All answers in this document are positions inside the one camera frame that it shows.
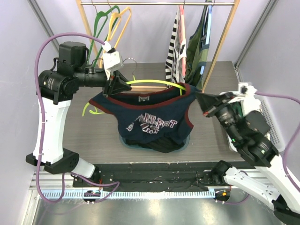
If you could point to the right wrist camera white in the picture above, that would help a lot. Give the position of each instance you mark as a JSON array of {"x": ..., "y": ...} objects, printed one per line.
[{"x": 245, "y": 90}]

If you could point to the blue plastic tub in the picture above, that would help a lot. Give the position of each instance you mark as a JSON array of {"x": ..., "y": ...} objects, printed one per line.
[{"x": 187, "y": 143}]

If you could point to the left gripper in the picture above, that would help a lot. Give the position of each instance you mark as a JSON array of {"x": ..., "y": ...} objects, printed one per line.
[{"x": 116, "y": 84}]

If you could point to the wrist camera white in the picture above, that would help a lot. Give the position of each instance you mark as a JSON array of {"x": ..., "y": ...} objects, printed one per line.
[
  {"x": 112, "y": 60},
  {"x": 245, "y": 90}
]

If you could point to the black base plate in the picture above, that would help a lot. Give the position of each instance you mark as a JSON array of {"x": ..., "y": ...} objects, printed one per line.
[{"x": 159, "y": 177}]

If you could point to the wooden clothes rack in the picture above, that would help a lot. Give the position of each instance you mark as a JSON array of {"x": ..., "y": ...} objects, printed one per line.
[{"x": 234, "y": 6}]

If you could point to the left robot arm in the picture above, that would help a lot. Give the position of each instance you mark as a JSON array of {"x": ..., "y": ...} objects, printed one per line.
[{"x": 57, "y": 87}]

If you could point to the pink hanger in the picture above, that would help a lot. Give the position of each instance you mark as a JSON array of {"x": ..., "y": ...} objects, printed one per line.
[{"x": 182, "y": 41}]

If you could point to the navy maroon tank top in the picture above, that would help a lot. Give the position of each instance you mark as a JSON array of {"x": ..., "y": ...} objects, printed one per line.
[{"x": 148, "y": 117}]

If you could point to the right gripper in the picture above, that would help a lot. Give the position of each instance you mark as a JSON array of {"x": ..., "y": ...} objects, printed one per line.
[{"x": 213, "y": 108}]

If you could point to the light blue hanger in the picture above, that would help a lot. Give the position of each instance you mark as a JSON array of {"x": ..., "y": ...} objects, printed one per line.
[{"x": 205, "y": 39}]

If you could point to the striped black white tank top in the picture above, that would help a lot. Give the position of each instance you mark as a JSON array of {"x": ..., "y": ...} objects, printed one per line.
[{"x": 172, "y": 72}]

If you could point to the white slotted cable duct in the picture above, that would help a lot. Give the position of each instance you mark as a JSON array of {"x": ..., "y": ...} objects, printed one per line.
[{"x": 93, "y": 194}]

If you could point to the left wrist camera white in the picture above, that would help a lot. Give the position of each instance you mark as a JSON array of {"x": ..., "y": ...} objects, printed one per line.
[{"x": 112, "y": 60}]

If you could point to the green velvet hanger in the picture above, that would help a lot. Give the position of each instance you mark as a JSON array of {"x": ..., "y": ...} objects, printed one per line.
[{"x": 97, "y": 31}]

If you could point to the neon yellow hanger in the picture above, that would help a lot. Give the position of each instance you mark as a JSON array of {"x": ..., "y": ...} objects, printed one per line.
[{"x": 135, "y": 81}]

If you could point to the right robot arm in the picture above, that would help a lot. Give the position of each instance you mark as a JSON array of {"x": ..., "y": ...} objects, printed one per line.
[{"x": 247, "y": 134}]

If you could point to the olive green tank top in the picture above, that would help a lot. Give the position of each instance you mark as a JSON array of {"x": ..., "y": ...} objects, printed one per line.
[{"x": 193, "y": 60}]

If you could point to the white plastic basket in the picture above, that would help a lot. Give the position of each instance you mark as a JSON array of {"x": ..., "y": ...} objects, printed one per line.
[{"x": 260, "y": 103}]

